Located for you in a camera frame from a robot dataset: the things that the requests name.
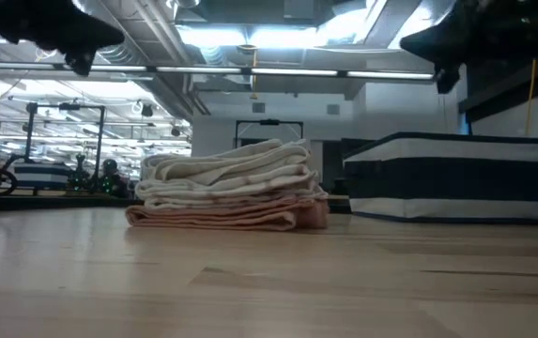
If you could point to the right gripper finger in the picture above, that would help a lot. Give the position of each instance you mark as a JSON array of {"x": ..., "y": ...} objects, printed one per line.
[
  {"x": 433, "y": 44},
  {"x": 447, "y": 80}
]

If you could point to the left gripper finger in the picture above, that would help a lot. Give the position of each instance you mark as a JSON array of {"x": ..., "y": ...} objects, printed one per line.
[
  {"x": 99, "y": 35},
  {"x": 81, "y": 63}
]

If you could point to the white towel thin beige stripes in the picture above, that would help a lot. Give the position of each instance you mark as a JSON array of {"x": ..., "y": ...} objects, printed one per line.
[{"x": 231, "y": 157}]

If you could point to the plain pink towel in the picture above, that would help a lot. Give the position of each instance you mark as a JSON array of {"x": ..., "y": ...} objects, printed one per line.
[{"x": 212, "y": 218}]

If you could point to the white towel red grid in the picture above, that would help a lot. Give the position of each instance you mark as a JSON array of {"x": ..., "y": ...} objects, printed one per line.
[{"x": 250, "y": 190}]

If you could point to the background black robot arm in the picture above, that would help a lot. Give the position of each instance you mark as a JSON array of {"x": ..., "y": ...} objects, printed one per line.
[{"x": 81, "y": 176}]

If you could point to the black metal stand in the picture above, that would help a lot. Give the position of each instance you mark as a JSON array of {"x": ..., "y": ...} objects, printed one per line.
[{"x": 508, "y": 89}]

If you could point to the navy blue fabric bin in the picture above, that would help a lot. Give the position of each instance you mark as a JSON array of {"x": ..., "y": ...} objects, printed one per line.
[{"x": 437, "y": 178}]

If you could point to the long ceiling light bar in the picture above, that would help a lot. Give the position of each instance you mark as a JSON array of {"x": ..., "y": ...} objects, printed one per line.
[{"x": 203, "y": 70}]

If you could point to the person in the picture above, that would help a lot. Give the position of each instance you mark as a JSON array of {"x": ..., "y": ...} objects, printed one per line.
[{"x": 111, "y": 178}]

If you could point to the background striped fabric bin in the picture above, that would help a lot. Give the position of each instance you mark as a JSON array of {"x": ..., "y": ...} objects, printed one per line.
[{"x": 38, "y": 174}]

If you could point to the black background gantry frame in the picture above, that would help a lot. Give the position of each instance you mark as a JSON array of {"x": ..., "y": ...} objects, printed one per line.
[
  {"x": 29, "y": 136},
  {"x": 269, "y": 122}
]

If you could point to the black metal table frame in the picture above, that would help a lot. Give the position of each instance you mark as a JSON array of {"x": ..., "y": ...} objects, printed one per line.
[{"x": 38, "y": 203}]

